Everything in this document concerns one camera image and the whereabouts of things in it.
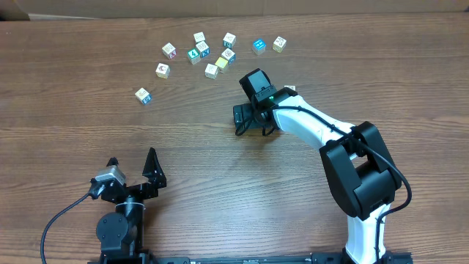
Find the green number 4 block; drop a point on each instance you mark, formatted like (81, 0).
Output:
(194, 56)

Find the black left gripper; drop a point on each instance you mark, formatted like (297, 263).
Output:
(154, 177)

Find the blue top block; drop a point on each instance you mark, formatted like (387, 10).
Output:
(259, 46)

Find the white block animal top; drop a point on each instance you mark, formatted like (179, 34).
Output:
(229, 55)

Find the plain white block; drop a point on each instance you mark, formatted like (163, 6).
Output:
(211, 71)

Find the white elephant block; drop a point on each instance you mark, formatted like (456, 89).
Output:
(290, 87)

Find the white block top back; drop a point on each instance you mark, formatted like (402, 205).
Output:
(199, 37)

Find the white block blue X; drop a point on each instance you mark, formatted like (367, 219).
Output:
(203, 49)

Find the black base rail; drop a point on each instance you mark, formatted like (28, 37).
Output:
(314, 258)

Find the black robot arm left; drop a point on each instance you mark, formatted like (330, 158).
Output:
(121, 233)

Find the white block red side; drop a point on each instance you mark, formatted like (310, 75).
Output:
(169, 51)

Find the white block blue side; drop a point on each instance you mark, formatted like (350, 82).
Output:
(143, 96)

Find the white block yellow side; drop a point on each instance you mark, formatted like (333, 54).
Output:
(162, 71)

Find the white block green side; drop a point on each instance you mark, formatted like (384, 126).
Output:
(229, 40)

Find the yellow top block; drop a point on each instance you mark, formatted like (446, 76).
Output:
(222, 65)

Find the white block far right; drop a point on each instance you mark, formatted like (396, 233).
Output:
(279, 44)

